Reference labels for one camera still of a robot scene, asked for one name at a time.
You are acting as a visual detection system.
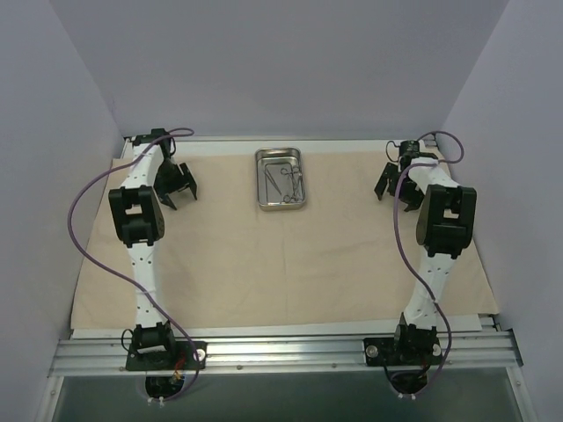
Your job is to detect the steel instrument tray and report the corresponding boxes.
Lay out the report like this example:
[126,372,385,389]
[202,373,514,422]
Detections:
[254,147,307,211]

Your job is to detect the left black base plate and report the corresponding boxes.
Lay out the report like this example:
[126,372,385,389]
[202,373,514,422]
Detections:
[125,341,208,372]

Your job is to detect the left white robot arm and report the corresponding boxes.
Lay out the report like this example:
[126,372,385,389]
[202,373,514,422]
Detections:
[108,128,197,368]

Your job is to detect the beige cloth surgical kit roll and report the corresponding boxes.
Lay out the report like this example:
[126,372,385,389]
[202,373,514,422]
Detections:
[69,149,501,331]

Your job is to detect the steel tweezers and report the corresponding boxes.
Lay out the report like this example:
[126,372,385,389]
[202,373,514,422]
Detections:
[263,164,282,195]

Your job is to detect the back aluminium rail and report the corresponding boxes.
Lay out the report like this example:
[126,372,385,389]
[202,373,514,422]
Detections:
[123,133,436,144]

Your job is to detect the aluminium front rail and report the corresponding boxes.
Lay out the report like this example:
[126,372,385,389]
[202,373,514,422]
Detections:
[49,331,522,376]

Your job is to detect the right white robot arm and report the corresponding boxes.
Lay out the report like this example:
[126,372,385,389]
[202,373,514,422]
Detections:
[375,152,477,363]

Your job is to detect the steel surgical scissors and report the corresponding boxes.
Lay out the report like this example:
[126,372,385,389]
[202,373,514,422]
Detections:
[291,165,303,202]

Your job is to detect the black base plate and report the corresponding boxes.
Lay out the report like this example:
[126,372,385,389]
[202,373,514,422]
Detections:
[362,337,442,367]
[125,341,208,372]

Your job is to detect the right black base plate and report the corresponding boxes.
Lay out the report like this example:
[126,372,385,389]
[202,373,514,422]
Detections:
[362,337,442,367]

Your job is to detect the steel forceps clamp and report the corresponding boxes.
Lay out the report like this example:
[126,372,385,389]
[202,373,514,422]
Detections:
[280,166,298,203]

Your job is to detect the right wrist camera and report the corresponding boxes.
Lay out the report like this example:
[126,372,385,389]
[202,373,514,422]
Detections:
[398,140,420,160]

